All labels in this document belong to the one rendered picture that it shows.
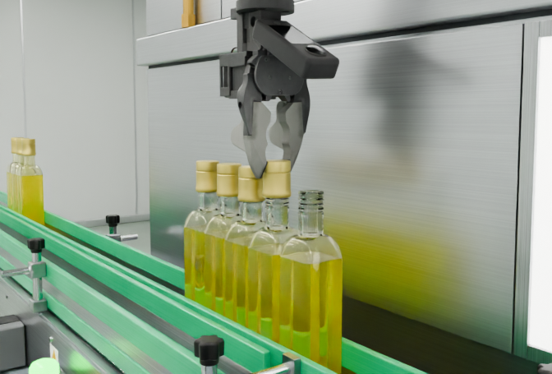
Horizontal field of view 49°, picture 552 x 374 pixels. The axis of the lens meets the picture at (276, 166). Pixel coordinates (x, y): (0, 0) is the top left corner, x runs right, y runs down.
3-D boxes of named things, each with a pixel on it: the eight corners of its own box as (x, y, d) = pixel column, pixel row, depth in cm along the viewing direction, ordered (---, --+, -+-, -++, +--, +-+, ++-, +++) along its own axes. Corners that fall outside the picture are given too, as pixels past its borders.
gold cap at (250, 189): (270, 200, 79) (270, 166, 79) (247, 202, 77) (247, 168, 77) (255, 197, 82) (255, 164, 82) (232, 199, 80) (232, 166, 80)
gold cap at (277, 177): (296, 196, 74) (296, 160, 74) (273, 199, 72) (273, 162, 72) (279, 193, 77) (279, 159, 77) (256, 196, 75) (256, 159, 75)
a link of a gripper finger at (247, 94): (263, 138, 75) (272, 68, 75) (272, 139, 73) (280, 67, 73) (231, 133, 72) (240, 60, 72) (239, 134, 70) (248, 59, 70)
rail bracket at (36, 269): (49, 313, 109) (47, 239, 107) (5, 322, 104) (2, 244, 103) (43, 307, 112) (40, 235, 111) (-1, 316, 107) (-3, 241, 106)
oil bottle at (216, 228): (258, 364, 86) (258, 213, 84) (223, 374, 82) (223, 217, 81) (236, 352, 90) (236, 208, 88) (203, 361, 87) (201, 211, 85)
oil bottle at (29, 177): (45, 242, 166) (42, 138, 163) (24, 246, 162) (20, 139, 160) (39, 239, 170) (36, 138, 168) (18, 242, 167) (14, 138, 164)
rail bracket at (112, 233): (141, 273, 136) (140, 213, 135) (111, 278, 132) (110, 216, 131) (134, 270, 139) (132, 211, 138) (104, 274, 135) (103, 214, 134)
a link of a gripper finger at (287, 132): (281, 168, 82) (272, 99, 80) (310, 172, 77) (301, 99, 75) (262, 173, 80) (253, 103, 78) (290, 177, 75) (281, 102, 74)
